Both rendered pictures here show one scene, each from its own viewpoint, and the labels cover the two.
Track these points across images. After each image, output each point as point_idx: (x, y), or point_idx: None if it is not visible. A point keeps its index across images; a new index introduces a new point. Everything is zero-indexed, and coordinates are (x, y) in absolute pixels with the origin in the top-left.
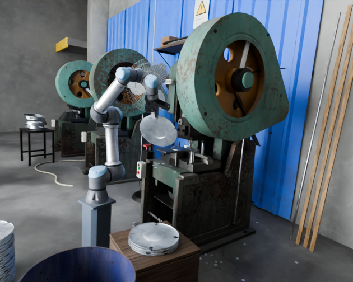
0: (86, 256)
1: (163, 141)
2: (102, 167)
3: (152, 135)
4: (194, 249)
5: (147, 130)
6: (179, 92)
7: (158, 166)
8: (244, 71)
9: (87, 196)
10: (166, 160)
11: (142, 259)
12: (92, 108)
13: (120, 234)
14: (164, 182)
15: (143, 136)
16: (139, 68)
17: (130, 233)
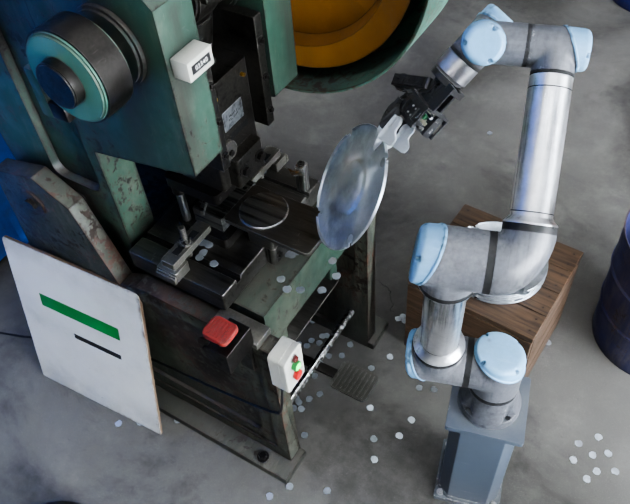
0: None
1: (328, 206)
2: (486, 344)
3: (346, 216)
4: (473, 210)
5: (359, 211)
6: (428, 13)
7: (285, 296)
8: None
9: (519, 402)
10: (247, 282)
11: (553, 256)
12: (555, 240)
13: (521, 322)
14: (309, 295)
15: (347, 245)
16: (486, 21)
17: (518, 295)
